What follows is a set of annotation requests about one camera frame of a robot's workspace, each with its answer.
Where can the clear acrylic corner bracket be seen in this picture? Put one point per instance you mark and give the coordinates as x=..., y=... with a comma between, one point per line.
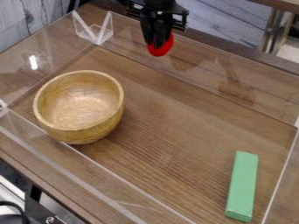
x=93, y=33

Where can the clear acrylic tray wall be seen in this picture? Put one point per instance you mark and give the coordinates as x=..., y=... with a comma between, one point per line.
x=106, y=186

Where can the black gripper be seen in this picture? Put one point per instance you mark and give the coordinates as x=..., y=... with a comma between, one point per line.
x=158, y=16

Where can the green rectangular block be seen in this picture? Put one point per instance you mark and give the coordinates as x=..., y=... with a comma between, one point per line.
x=241, y=188

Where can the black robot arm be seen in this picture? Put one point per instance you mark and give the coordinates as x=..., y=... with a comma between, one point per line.
x=158, y=17

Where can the wooden bowl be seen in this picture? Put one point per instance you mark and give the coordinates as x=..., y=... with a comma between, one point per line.
x=78, y=106

